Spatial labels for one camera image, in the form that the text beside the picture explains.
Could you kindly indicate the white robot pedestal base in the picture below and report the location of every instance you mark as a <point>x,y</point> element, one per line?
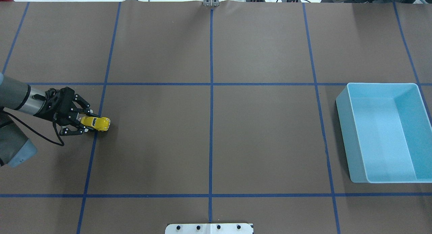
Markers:
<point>210,228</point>

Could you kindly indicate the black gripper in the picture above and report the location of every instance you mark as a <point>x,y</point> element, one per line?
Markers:
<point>45,110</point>

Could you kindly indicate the light blue plastic bin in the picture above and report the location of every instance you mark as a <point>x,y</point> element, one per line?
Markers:
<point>386,132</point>

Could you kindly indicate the yellow beetle toy car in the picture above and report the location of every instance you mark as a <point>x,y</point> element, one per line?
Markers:
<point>96,123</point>

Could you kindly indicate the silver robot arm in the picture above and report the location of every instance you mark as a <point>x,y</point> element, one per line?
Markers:
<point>15,146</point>

